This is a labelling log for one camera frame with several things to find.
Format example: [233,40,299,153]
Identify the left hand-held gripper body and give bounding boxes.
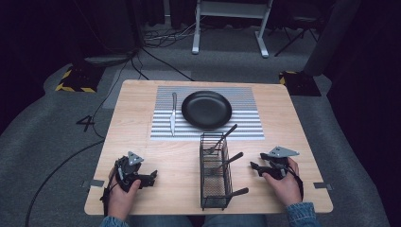
[108,150,149,194]

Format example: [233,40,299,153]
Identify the bundle of floor cables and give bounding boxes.
[142,18,206,49]

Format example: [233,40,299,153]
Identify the long black floor cable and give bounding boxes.
[24,139,106,227]

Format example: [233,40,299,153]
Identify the black yellow striped base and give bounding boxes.
[278,70,323,97]
[54,64,106,94]

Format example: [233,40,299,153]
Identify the white table frame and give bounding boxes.
[191,0,274,59]

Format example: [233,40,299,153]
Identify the silver table knife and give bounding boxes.
[169,92,179,137]

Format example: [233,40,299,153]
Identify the black wire cutlery basket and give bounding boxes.
[199,131,234,212]

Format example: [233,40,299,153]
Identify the grey stand base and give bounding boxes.
[82,52,138,68]

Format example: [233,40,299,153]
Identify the black-handled fork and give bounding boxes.
[205,123,238,155]

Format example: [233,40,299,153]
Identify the person's right hand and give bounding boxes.
[262,157,303,208]

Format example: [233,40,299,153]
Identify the black wrist strap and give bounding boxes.
[99,181,115,217]

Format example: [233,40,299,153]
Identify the black-handled utensil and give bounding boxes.
[214,151,245,171]
[217,186,250,201]

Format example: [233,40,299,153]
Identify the grey striped placemat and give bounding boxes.
[149,85,266,142]

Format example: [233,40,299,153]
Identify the black tripod stand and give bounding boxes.
[273,13,320,58]

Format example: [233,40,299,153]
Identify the grey slanted column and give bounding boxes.
[303,0,362,77]

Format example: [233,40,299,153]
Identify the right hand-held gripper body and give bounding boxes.
[259,146,301,182]

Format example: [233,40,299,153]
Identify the black round plate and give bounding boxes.
[181,90,234,130]

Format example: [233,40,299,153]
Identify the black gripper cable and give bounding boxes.
[288,164,305,201]

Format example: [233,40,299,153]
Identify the person's left hand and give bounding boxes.
[107,178,142,221]

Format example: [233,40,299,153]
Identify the thin black floor cable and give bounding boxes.
[90,58,135,140]

